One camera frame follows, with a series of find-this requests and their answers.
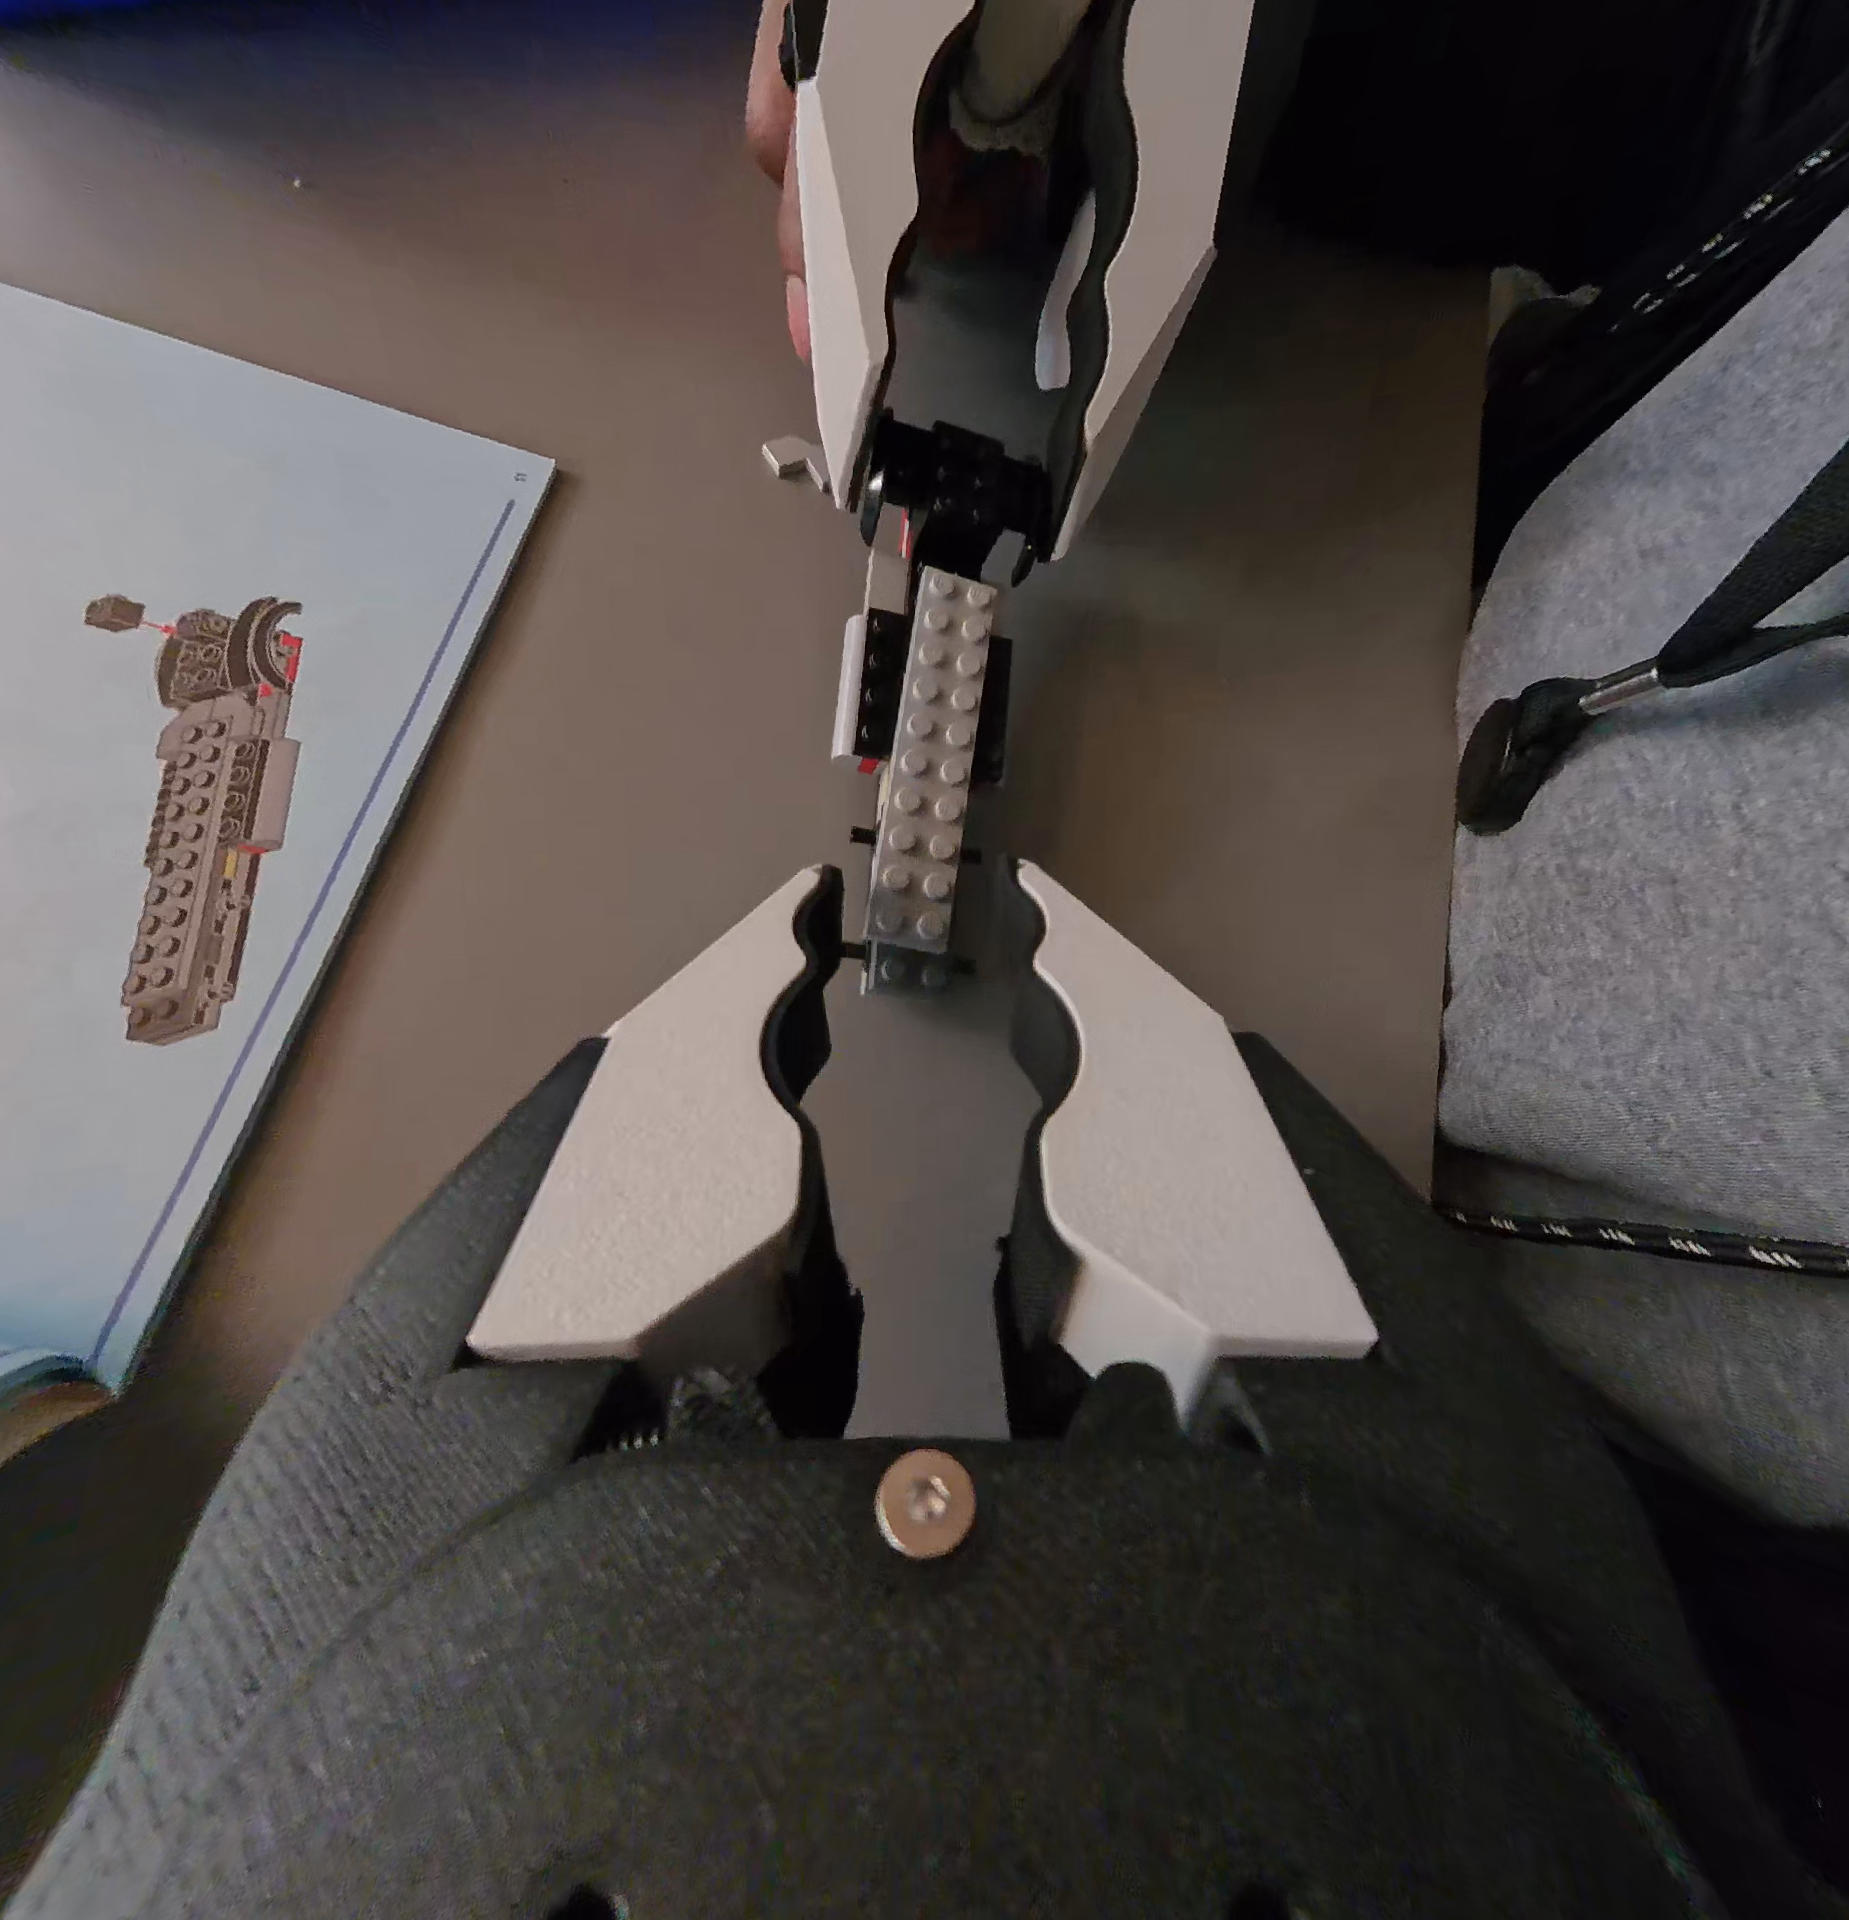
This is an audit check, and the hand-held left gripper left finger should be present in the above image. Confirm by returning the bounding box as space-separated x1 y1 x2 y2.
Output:
465 865 865 1434

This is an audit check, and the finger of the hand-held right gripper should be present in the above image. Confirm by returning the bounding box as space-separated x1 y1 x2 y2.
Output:
794 0 989 520
1031 0 1258 567

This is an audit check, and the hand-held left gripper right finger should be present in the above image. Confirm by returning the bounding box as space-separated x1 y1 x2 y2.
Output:
997 858 1380 1438

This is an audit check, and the black grey toy brick assembly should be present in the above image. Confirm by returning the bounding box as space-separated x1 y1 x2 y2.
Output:
830 418 1049 1001

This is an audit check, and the long grey studded brick plate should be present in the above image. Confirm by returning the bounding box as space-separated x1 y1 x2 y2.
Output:
865 564 1003 958

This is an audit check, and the light blue instruction booklet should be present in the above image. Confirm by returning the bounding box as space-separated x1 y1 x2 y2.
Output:
0 270 561 1488

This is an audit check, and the person's right hand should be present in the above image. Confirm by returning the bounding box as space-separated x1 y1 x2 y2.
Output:
743 0 823 371

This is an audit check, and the person's black jacket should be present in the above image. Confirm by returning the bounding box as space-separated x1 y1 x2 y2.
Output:
1255 0 1849 559

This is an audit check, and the person's grey shirt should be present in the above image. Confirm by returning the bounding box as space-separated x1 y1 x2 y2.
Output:
1433 194 1849 1533

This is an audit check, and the black white patterned cord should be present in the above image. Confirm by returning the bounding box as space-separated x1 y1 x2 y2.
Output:
1433 1200 1849 1285

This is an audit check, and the black strap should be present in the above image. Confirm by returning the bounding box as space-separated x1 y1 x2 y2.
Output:
1455 435 1849 837

